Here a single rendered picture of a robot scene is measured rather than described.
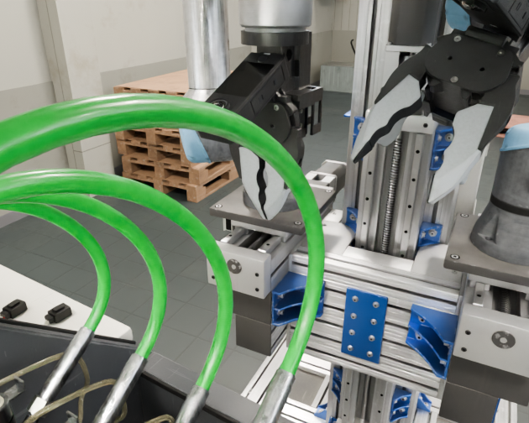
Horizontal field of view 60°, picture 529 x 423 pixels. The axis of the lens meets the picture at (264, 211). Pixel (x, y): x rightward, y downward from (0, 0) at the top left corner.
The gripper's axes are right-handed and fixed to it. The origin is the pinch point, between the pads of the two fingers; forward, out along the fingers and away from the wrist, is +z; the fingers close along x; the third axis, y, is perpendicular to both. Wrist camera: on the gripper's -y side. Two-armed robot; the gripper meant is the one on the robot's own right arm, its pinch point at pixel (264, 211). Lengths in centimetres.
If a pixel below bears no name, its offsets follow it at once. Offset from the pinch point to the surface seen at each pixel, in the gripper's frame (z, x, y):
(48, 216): -4.7, 11.3, -20.0
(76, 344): 10.8, 11.5, -19.8
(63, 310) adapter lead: 23.3, 33.9, -7.6
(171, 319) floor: 123, 111, 90
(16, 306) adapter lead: 23.2, 41.4, -11.1
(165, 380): 28.0, 12.9, -6.8
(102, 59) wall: 23, 294, 221
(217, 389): 27.9, 5.5, -4.1
